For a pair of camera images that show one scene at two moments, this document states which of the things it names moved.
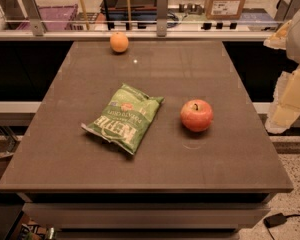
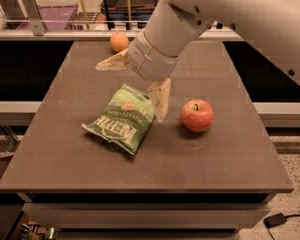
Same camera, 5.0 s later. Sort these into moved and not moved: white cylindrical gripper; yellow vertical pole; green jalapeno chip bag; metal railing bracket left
Moved: white cylindrical gripper
Not moved: green jalapeno chip bag; yellow vertical pole; metal railing bracket left
